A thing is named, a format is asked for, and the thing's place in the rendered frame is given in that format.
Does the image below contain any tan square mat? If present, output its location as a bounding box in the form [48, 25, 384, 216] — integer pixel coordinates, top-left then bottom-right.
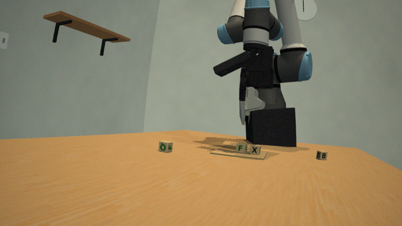
[210, 147, 267, 160]

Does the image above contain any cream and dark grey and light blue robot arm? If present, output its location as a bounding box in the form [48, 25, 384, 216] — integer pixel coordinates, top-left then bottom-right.
[213, 0, 313, 110]

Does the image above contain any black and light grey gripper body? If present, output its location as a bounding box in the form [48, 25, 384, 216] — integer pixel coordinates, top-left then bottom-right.
[240, 43, 274, 89]

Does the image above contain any beige letter block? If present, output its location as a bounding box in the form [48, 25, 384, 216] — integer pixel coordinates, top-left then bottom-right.
[159, 141, 173, 153]
[316, 150, 328, 160]
[236, 143, 247, 153]
[250, 144, 261, 155]

